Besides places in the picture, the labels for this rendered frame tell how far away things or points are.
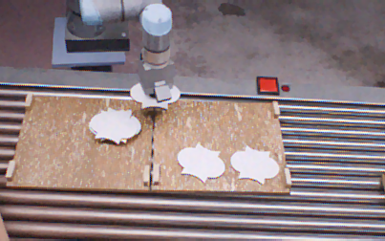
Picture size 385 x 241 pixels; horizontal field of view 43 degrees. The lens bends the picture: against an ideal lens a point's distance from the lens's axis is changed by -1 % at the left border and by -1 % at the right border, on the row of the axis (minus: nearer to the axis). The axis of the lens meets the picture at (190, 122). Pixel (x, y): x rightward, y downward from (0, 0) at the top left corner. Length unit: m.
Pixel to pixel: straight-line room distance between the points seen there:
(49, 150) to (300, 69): 2.06
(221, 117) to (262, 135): 0.15
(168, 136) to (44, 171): 0.39
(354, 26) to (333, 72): 0.53
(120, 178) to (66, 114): 0.31
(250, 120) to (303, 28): 1.99
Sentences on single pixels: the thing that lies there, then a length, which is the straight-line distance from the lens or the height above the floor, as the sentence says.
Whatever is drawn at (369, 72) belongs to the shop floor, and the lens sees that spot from 3.41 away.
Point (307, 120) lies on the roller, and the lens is 1.73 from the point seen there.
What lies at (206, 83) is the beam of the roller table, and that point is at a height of 0.91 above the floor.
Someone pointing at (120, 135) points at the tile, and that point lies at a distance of 1.53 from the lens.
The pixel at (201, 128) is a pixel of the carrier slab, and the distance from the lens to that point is 1.60.
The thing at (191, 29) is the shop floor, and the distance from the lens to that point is 3.40.
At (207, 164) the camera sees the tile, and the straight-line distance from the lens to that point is 1.51.
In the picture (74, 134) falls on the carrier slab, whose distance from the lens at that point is 1.59.
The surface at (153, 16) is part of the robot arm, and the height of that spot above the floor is 1.38.
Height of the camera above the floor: 2.18
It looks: 50 degrees down
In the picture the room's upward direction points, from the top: 6 degrees clockwise
